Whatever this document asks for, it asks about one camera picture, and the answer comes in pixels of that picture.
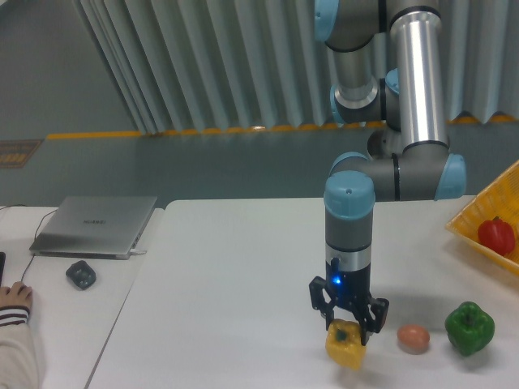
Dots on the silver closed laptop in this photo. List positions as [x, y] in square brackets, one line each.
[95, 227]

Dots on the yellow woven basket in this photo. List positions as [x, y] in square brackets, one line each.
[499, 198]

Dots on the cream striped sleeve forearm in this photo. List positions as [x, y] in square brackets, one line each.
[19, 367]

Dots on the small black plastic gadget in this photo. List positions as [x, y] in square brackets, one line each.
[81, 275]

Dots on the brown egg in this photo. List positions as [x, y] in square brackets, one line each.
[413, 338]

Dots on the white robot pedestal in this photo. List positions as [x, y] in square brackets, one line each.
[383, 144]

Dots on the folding corrugated partition screen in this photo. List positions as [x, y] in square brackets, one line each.
[202, 65]

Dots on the red bell pepper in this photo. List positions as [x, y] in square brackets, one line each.
[497, 235]

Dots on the green bell pepper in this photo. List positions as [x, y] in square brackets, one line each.
[469, 328]

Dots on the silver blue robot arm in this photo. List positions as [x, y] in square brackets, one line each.
[388, 56]

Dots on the black keyboard edge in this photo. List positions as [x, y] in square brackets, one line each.
[2, 265]

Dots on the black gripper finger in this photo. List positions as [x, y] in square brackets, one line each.
[371, 314]
[321, 299]

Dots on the yellow bell pepper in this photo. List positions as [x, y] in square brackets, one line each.
[343, 344]

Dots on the person's hand on mouse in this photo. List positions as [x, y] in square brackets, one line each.
[18, 295]

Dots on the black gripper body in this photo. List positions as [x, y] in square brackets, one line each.
[349, 290]

